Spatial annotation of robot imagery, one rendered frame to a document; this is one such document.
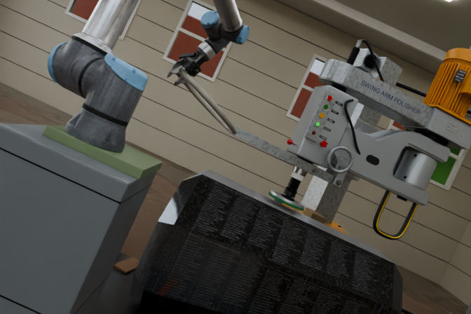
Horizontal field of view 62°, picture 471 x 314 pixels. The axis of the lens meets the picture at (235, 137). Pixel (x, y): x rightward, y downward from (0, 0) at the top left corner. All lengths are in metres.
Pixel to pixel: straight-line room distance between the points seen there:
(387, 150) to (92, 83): 1.66
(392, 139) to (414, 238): 7.07
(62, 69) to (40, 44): 8.00
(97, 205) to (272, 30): 7.67
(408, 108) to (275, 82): 6.14
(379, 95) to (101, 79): 1.55
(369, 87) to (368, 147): 0.33
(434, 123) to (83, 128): 1.90
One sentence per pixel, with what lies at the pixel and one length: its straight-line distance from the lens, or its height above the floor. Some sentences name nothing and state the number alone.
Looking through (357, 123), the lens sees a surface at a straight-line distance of 2.92.
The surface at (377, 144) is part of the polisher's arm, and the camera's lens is 2.34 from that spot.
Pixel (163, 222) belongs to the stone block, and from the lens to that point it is 1.94.
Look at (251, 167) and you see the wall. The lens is 8.30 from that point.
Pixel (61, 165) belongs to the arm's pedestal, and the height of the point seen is 0.82.
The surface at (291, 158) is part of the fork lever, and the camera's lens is 2.19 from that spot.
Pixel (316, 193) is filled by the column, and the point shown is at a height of 0.95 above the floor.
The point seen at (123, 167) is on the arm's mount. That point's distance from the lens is 1.21.
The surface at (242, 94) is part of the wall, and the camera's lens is 8.31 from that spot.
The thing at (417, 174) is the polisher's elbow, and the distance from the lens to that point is 2.51.
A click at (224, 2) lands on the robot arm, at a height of 1.56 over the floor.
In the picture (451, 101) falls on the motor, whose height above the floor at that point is 1.78.
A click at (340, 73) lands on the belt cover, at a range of 2.23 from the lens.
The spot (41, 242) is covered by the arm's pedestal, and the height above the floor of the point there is 0.60.
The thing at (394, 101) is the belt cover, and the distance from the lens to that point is 2.37.
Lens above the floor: 1.09
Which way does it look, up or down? level
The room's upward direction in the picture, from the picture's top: 25 degrees clockwise
